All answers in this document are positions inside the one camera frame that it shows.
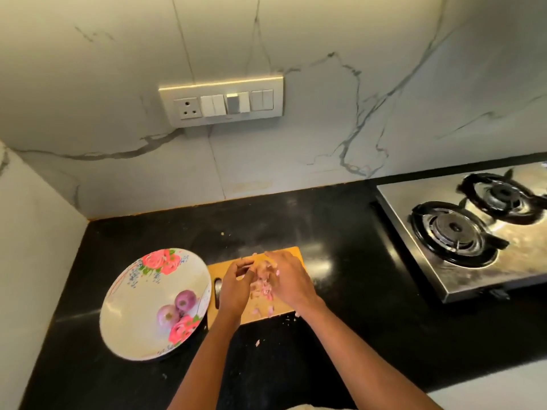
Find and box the person's right hand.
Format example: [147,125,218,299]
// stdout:
[256,249,328,319]

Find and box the person's left hand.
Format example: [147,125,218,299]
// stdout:
[214,257,258,331]

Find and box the pile of onion peels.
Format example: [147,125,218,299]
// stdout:
[248,260,279,349]

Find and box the small pink onion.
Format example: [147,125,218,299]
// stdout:
[174,289,198,314]
[156,305,181,330]

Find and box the person's left forearm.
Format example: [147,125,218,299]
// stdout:
[166,317,242,410]

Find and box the person's right forearm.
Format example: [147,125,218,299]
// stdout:
[301,303,444,410]

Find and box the wooden cutting board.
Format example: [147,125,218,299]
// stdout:
[206,245,307,330]

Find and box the black stone countertop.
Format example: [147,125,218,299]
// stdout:
[19,153,547,410]

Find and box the white floral plate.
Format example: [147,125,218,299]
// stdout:
[99,248,213,362]

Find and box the stainless steel gas stove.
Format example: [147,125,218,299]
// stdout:
[374,160,547,304]

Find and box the black stove burner grate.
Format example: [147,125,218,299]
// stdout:
[457,170,547,226]
[407,200,511,270]

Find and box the white wall switch panel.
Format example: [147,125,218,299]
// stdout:
[158,76,285,129]

